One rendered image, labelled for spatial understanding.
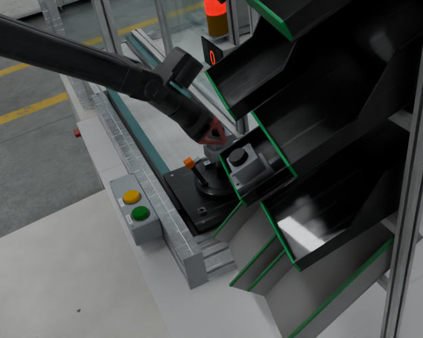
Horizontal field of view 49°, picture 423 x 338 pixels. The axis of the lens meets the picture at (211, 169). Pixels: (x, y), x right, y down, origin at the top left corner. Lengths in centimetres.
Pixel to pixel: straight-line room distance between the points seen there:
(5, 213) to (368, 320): 237
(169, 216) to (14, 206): 200
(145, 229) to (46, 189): 198
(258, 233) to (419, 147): 43
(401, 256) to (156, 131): 99
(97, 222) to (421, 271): 80
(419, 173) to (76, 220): 97
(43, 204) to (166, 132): 159
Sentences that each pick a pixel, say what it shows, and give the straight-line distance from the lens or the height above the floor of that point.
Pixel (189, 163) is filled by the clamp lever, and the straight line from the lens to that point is 104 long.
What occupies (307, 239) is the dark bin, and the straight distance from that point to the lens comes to 66.
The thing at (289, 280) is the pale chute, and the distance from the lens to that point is 82.
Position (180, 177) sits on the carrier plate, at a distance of 117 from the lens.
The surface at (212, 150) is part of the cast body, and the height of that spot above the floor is 109.
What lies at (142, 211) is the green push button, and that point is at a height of 97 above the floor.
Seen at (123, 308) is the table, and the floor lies 86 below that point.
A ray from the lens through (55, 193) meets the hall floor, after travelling 297.
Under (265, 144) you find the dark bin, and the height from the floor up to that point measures 122.
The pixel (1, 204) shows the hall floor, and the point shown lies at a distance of 307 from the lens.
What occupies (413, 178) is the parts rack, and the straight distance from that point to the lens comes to 57.
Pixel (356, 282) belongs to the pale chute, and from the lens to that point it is 70.
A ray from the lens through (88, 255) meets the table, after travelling 121.
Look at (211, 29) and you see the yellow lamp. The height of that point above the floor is 128.
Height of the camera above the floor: 168
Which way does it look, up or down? 37 degrees down
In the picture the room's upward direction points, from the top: 10 degrees counter-clockwise
